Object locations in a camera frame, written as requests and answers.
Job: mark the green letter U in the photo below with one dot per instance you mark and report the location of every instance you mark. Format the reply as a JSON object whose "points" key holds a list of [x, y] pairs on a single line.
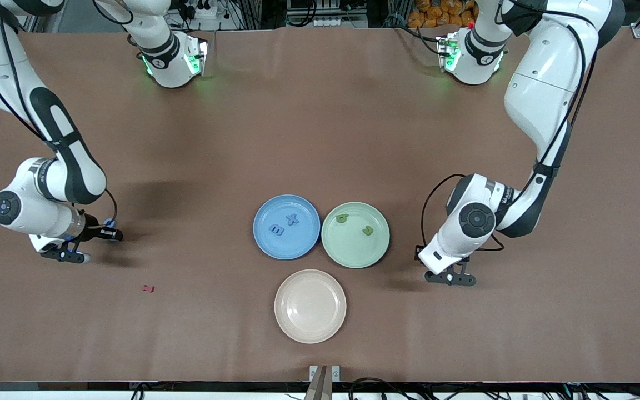
{"points": [[368, 231]]}

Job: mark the small dark green letter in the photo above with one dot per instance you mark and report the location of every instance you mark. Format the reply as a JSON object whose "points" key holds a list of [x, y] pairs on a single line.
{"points": [[339, 218]]}

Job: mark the beige plate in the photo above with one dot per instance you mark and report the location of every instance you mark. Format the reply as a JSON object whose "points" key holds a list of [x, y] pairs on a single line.
{"points": [[310, 306]]}

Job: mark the blue plate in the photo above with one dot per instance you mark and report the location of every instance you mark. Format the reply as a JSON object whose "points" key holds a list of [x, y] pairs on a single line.
{"points": [[298, 244]]}

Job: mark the small white power strip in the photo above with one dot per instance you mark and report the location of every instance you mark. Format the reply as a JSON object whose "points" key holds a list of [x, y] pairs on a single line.
{"points": [[328, 22]]}

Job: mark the grey metal bracket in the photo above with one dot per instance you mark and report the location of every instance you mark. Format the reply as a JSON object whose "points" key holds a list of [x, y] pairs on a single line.
{"points": [[335, 373]]}

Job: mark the pile of orange objects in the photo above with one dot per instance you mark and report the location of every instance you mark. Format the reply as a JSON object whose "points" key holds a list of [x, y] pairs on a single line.
{"points": [[436, 14]]}

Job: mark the tan wedge-shaped beam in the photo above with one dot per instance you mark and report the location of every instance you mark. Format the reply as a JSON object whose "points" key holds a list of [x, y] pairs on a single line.
{"points": [[320, 386]]}

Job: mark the blue letter X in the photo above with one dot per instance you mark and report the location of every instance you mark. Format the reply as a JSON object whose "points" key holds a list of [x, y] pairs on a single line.
{"points": [[293, 219]]}

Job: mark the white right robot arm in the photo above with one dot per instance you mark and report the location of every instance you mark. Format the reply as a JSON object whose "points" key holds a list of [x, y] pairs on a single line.
{"points": [[25, 214]]}

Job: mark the blue letter G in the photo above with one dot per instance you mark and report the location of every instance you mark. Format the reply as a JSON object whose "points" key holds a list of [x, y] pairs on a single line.
{"points": [[110, 221]]}

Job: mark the blue letter E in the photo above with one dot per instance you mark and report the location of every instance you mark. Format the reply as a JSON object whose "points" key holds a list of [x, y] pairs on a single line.
{"points": [[277, 229]]}

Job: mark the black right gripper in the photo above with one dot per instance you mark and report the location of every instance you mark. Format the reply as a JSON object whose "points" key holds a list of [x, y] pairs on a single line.
{"points": [[94, 233]]}

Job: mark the white power strip with plugs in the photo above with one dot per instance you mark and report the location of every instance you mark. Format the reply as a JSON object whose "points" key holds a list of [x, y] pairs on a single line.
{"points": [[206, 12]]}

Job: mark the light green plate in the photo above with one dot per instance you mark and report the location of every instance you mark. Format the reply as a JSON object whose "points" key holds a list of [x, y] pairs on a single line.
{"points": [[364, 253]]}

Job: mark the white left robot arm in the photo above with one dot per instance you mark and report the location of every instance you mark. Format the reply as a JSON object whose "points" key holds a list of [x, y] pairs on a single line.
{"points": [[542, 83]]}

